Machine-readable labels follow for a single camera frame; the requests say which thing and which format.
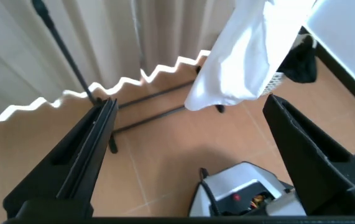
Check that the beige curtain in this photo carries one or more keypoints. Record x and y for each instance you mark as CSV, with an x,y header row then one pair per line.
x,y
102,37

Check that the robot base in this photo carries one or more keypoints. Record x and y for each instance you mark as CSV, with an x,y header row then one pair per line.
x,y
239,180

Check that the black clothes rack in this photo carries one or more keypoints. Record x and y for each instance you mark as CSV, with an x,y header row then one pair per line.
x,y
112,146

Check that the white printed shirt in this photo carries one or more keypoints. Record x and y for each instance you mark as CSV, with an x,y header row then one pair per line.
x,y
242,62

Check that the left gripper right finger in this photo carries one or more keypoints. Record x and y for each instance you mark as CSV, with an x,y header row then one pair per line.
x,y
320,186

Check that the black garment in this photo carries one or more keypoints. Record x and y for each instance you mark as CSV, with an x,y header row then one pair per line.
x,y
301,65

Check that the white laundry basket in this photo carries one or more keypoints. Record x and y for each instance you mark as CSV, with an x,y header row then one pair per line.
x,y
272,83

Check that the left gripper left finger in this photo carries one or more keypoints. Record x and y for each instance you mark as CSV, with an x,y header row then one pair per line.
x,y
77,180

